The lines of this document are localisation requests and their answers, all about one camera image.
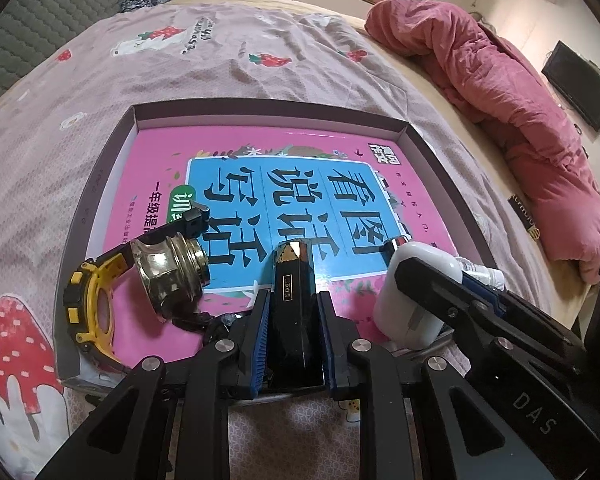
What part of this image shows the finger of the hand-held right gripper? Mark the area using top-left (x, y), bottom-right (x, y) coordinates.
top-left (460, 277), bottom-right (583, 363)
top-left (391, 255), bottom-right (488, 343)

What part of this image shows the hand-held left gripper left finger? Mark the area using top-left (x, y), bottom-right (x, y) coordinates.
top-left (35, 289), bottom-right (275, 480)

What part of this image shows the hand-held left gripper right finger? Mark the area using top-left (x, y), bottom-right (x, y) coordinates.
top-left (316, 290), bottom-right (513, 480)

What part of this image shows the white pill bottle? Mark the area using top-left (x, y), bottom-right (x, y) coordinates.
top-left (452, 256), bottom-right (507, 292)

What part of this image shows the white earbuds case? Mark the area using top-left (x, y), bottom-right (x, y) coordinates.
top-left (372, 241), bottom-right (463, 348)

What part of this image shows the black glossy bottle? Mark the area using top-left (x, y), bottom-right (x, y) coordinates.
top-left (267, 240), bottom-right (328, 391)

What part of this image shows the red and black lighter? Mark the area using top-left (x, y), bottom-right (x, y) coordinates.
top-left (384, 236), bottom-right (410, 261)

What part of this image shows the gold metal round cap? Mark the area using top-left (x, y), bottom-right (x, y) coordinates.
top-left (130, 232), bottom-right (212, 320)

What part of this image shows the black and yellow wristwatch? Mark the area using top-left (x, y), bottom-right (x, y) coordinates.
top-left (62, 200), bottom-right (211, 373)

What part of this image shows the grey shallow cardboard box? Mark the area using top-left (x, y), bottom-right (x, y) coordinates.
top-left (54, 102), bottom-right (498, 391)

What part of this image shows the black hair claw clip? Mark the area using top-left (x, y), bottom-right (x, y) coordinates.
top-left (172, 310), bottom-right (241, 346)

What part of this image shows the black and gold mattress label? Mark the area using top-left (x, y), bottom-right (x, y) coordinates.
top-left (510, 191), bottom-right (543, 241)

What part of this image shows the pink and blue book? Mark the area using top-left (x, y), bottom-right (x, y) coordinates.
top-left (82, 127), bottom-right (458, 361)

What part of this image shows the pink quilt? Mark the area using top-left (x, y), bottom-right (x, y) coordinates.
top-left (364, 0), bottom-right (600, 283)

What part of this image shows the strawberry printed bedsheet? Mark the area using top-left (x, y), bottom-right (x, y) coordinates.
top-left (0, 0), bottom-right (586, 480)

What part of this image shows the blue patterned cloth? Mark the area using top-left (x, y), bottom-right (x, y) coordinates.
top-left (119, 0), bottom-right (178, 13)

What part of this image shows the grey quilted headboard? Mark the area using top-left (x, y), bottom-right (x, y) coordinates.
top-left (0, 0), bottom-right (158, 116)

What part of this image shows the black wall television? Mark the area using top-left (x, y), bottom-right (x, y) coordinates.
top-left (541, 40), bottom-right (600, 133)

